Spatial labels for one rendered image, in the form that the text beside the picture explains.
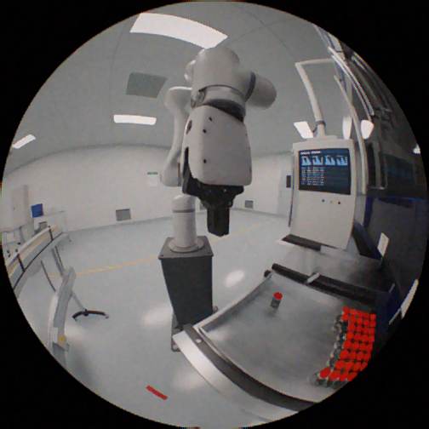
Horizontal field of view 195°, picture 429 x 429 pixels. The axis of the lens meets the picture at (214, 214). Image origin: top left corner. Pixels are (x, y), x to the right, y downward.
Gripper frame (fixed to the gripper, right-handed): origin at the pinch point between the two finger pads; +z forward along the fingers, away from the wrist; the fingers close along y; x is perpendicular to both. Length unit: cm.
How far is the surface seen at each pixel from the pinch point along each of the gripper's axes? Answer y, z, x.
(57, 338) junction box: -79, 56, 28
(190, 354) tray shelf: -10.0, 22.3, -4.6
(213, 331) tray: -3.5, 22.0, -2.9
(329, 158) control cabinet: 88, -30, -15
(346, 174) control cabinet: 87, -20, -26
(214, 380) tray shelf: -10.1, 22.2, -11.2
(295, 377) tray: -2.0, 22.0, -22.0
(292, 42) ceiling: 92, -185, -22
